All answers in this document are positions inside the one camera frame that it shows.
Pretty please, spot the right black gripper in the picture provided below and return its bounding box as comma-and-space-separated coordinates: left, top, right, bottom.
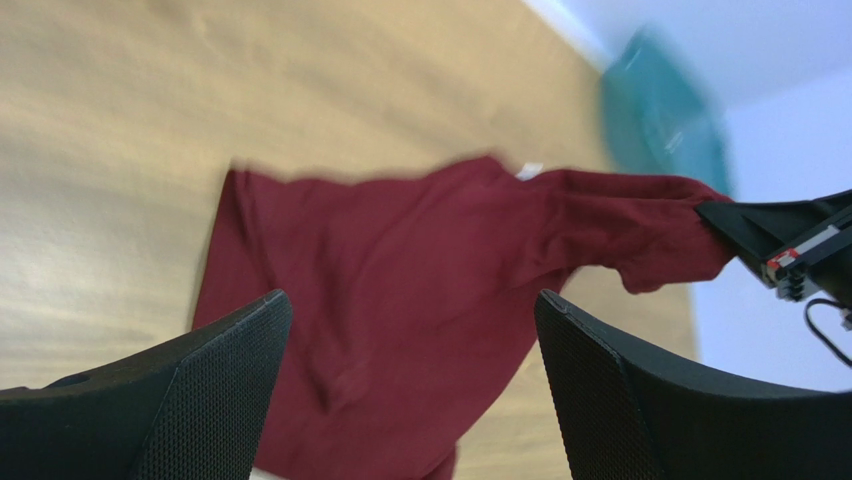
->
696, 190, 851, 307

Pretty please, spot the teal plastic bin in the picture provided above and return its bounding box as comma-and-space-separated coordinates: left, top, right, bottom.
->
600, 27, 733, 195

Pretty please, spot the maroon t shirt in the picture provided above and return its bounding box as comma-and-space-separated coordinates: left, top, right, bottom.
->
194, 156, 731, 479

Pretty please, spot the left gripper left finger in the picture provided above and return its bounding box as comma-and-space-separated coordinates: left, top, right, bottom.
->
1, 290, 292, 479

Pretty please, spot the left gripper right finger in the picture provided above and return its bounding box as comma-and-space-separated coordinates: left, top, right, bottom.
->
534, 290, 851, 479

